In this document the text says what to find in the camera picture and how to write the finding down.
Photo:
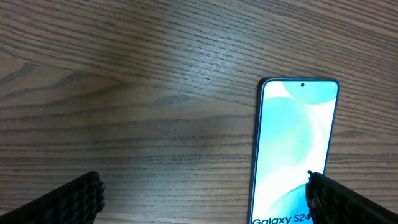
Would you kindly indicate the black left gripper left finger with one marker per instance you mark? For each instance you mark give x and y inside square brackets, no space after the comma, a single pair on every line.
[78,201]

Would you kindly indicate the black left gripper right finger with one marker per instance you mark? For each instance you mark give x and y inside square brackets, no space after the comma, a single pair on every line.
[332,203]

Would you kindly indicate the blue-framed smartphone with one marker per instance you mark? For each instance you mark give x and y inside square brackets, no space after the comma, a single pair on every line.
[292,135]

